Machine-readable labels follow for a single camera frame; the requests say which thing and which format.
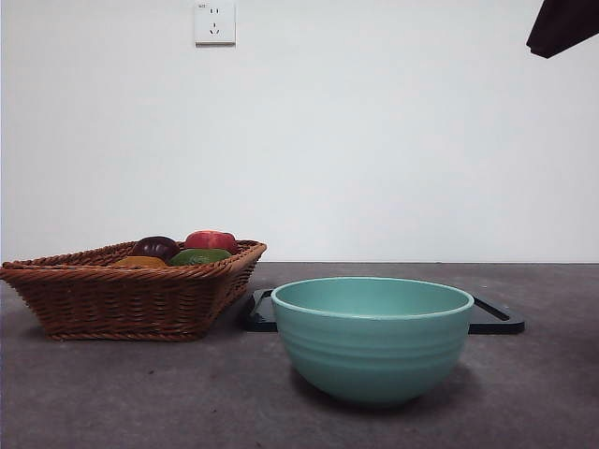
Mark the white wall socket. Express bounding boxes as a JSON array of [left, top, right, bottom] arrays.
[[195, 1, 237, 47]]

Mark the teal ribbed bowl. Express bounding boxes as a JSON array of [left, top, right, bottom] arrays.
[[270, 276, 475, 407]]

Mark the dark rectangular tray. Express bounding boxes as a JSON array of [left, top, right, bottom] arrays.
[[245, 288, 526, 334]]

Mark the brown kiwi fruit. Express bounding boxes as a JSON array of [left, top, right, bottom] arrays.
[[111, 255, 168, 269]]

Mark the red apple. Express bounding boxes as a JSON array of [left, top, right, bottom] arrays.
[[184, 229, 239, 256]]

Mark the green avocado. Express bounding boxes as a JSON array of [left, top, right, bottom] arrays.
[[168, 248, 234, 267]]

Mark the dark purple plum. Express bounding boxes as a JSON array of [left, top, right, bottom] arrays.
[[134, 236, 181, 259]]

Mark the brown wicker basket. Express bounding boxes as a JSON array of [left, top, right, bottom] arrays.
[[0, 239, 268, 341]]

